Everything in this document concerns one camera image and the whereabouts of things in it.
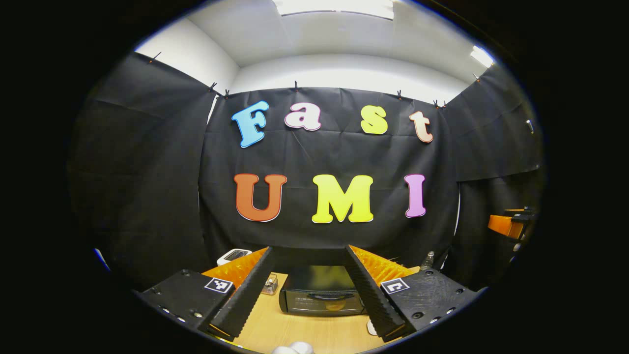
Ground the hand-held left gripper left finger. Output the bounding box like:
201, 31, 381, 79
138, 247, 276, 342

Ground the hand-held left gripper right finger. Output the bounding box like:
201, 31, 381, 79
345, 244, 478, 344

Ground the black electric oven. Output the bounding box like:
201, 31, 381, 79
279, 265, 367, 317

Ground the white toaster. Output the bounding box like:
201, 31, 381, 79
217, 249, 253, 266

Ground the ceiling light panel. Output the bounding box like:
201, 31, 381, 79
273, 0, 396, 20
469, 45, 495, 68

